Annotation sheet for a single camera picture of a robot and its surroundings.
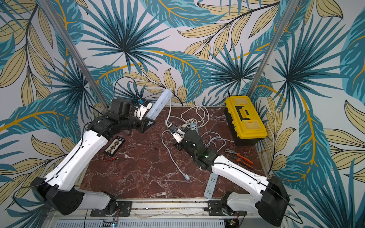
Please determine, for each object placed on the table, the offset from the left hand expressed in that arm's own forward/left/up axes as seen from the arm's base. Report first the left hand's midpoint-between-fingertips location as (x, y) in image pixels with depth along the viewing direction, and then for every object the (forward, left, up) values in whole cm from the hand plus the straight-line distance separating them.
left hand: (151, 123), depth 71 cm
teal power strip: (+18, -24, -25) cm, 39 cm away
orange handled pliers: (-4, -51, -27) cm, 58 cm away
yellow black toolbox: (+9, -55, -13) cm, 57 cm away
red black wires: (-6, +27, -30) cm, 41 cm away
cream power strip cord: (+23, -21, -24) cm, 39 cm away
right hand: (-1, -12, -4) cm, 13 cm away
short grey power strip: (-22, -32, -28) cm, 48 cm away
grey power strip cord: (-17, -18, -28) cm, 38 cm away
